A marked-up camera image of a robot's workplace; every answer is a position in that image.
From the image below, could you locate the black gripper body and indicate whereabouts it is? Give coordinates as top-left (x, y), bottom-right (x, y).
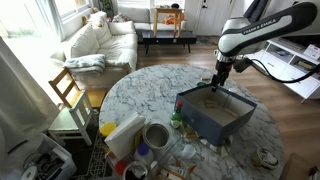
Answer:
top-left (211, 61), bottom-right (232, 92)

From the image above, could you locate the dark blue cardboard box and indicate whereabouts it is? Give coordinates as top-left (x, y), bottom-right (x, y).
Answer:
top-left (176, 85), bottom-right (257, 146)

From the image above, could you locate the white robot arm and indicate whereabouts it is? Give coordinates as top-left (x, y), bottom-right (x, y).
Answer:
top-left (211, 0), bottom-right (320, 92)

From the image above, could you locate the green round lid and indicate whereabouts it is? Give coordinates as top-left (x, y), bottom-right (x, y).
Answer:
top-left (197, 82), bottom-right (207, 87)

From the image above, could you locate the dark coffee table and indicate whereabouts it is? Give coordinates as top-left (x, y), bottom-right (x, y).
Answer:
top-left (142, 30), bottom-right (197, 51)

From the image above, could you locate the green sauce bottle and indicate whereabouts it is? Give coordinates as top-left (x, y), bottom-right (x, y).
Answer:
top-left (171, 100), bottom-right (183, 129)

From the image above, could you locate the wooden side table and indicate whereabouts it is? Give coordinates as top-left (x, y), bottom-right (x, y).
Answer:
top-left (153, 7), bottom-right (183, 38)

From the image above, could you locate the white tv cabinet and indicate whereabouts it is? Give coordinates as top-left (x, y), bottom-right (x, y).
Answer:
top-left (246, 38), bottom-right (320, 100)

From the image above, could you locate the grey paint can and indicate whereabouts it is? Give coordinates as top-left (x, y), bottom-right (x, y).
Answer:
top-left (142, 121), bottom-right (170, 150)

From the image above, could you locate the metal bowl with foil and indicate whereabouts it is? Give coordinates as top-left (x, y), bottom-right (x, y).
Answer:
top-left (250, 148), bottom-right (279, 170)

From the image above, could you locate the clear plastic container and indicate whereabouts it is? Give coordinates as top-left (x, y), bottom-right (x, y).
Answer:
top-left (133, 121), bottom-right (195, 180)

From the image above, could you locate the white sofa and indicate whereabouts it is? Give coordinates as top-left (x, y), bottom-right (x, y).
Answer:
top-left (50, 6), bottom-right (188, 88)

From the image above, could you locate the orange torn snack bag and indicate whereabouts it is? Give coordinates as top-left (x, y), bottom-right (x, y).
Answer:
top-left (156, 156), bottom-right (195, 180)

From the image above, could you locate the blue cap jar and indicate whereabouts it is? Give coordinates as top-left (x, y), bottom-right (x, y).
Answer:
top-left (134, 143), bottom-right (154, 167)

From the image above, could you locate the folded grey blanket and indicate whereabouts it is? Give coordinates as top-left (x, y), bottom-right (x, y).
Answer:
top-left (64, 54), bottom-right (106, 74)

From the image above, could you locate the wooden chair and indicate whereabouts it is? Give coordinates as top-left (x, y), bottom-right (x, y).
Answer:
top-left (49, 68), bottom-right (106, 109)

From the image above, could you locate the yellow plastic lid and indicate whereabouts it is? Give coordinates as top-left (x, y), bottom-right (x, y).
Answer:
top-left (100, 122), bottom-right (117, 137)

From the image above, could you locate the white step stool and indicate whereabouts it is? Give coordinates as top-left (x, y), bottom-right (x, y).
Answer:
top-left (48, 91), bottom-right (94, 146)

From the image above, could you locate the white storage bin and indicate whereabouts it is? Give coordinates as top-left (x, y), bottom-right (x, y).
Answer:
top-left (0, 133), bottom-right (78, 180)

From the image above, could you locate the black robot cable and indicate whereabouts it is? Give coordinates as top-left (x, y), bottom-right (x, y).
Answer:
top-left (246, 58), bottom-right (320, 84)

